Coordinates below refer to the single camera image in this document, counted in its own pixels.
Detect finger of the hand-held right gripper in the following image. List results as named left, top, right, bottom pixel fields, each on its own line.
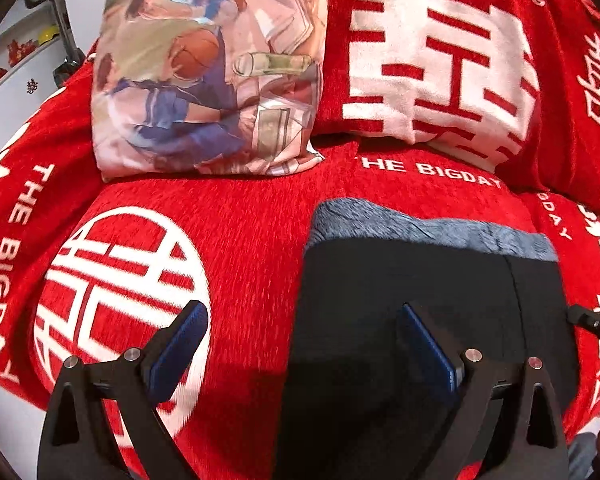
left=566, top=304, right=600, bottom=349

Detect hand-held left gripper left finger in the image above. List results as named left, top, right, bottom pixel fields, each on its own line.
left=37, top=300, right=209, bottom=480

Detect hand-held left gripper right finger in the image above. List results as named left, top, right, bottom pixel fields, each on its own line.
left=400, top=302, right=571, bottom=480

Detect black pants with grey waistband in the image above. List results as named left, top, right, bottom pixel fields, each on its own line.
left=275, top=198, right=581, bottom=480

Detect person's grey trouser leg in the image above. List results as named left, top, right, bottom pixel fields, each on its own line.
left=566, top=431, right=600, bottom=480

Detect red blanket with white print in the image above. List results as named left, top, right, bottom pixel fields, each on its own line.
left=0, top=0, right=600, bottom=480

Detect cartoon printed pillow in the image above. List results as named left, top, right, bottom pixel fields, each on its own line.
left=91, top=0, right=330, bottom=183

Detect red cushion with white character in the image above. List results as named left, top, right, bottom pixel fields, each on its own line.
left=314, top=0, right=546, bottom=171

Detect white cabinet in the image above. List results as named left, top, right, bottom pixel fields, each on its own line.
left=0, top=0, right=83, bottom=168

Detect dark metal stand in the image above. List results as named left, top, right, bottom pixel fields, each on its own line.
left=27, top=0, right=87, bottom=88

